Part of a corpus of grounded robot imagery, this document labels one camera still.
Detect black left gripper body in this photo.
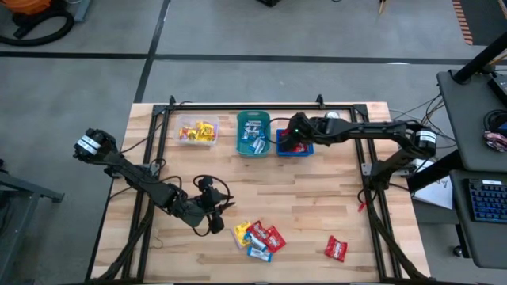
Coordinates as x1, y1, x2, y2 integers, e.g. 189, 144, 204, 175
185, 176, 226, 235

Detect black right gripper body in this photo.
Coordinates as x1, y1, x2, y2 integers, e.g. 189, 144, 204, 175
279, 112, 318, 154

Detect blue plastic basket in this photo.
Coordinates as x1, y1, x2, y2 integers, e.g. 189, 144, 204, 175
276, 128, 315, 158

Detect teal plastic bin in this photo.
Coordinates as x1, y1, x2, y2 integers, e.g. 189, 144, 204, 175
236, 110, 273, 158

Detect clear plastic container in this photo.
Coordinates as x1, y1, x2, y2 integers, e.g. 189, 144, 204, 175
173, 113, 220, 147

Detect black desk leg bar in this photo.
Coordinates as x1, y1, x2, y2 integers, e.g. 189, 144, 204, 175
406, 150, 456, 193

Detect white paper sheet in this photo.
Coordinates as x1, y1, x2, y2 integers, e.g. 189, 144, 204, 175
411, 156, 455, 211

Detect dark grey desk top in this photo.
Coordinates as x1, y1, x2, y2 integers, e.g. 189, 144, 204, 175
449, 169, 507, 270
436, 69, 507, 173

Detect grey metal cart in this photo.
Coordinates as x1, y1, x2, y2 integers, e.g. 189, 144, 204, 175
0, 158, 65, 284

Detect black metal pole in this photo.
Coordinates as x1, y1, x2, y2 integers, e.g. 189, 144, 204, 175
451, 31, 507, 85

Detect pink patterned pouch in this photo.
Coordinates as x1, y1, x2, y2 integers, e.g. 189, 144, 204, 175
482, 131, 507, 154

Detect black backlit keyboard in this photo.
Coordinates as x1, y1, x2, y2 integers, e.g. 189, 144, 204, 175
467, 177, 507, 225

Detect black computer device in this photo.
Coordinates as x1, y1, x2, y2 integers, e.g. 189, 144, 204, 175
486, 73, 507, 106

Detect black floor mat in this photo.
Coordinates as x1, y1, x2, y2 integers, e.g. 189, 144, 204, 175
459, 0, 507, 47

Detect grey floor box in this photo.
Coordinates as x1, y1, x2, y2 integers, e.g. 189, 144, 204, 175
73, 0, 93, 23

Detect orange shop vacuum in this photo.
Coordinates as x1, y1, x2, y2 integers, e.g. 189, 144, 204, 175
0, 0, 68, 39

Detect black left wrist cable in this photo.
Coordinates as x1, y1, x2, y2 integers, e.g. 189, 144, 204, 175
158, 158, 235, 238

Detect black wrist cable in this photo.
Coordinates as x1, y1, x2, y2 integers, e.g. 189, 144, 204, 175
158, 158, 235, 238
268, 117, 294, 144

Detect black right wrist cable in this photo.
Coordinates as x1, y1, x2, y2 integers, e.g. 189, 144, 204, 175
268, 117, 294, 144

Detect black aluminium table frame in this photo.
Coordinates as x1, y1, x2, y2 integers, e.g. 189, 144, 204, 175
85, 94, 431, 284

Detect tangled floor cables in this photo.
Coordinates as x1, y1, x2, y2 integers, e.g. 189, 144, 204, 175
390, 93, 456, 147

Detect black coiled cable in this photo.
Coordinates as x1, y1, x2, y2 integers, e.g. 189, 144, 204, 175
482, 108, 507, 134

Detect black vacuum hose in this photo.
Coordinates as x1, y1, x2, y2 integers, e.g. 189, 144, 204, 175
0, 9, 75, 48

